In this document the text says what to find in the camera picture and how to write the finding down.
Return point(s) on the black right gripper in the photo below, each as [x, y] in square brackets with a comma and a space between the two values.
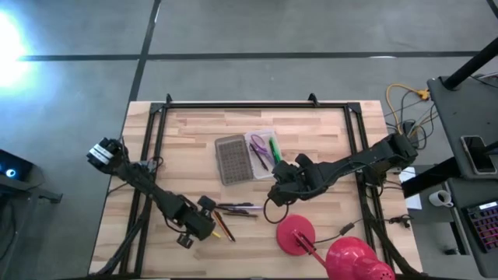
[307, 177]

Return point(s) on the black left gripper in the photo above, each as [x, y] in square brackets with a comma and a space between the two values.
[194, 223]

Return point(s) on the yellow pen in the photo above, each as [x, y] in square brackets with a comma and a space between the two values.
[216, 234]

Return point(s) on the green marker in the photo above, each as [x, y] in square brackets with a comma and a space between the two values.
[275, 149]

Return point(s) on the pens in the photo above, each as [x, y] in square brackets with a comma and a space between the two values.
[225, 227]

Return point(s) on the purple scissors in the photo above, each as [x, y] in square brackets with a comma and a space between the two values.
[260, 143]

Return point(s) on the dark brown pen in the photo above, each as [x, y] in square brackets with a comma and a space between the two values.
[241, 214]

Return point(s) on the clear purple pen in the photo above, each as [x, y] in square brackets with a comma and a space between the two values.
[249, 207]

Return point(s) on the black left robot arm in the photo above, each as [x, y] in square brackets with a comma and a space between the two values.
[155, 194]

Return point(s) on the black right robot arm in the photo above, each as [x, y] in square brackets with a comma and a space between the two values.
[362, 161]

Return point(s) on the clear plastic supply box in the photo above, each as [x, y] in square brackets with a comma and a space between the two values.
[254, 171]

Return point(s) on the black pen with grey print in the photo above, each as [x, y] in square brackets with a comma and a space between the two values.
[233, 204]

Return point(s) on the red lamp base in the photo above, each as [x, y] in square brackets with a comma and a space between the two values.
[290, 237]

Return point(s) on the red lamp shade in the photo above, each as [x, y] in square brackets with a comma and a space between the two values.
[358, 260]

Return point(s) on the white paper sheet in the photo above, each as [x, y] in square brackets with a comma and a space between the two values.
[413, 202]

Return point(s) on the white mug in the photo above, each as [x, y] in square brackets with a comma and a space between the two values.
[439, 198]

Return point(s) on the black desk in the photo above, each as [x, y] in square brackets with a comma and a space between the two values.
[455, 113]

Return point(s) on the black device with blue light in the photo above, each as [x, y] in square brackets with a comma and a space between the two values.
[13, 167]

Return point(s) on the black smartphone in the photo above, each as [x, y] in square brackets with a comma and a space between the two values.
[478, 153]

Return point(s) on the keyboard with colourful keys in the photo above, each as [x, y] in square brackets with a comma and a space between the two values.
[486, 227]

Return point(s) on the black pole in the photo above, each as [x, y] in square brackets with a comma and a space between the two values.
[470, 64]

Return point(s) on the black aluminium rig frame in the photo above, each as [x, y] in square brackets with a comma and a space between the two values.
[253, 105]

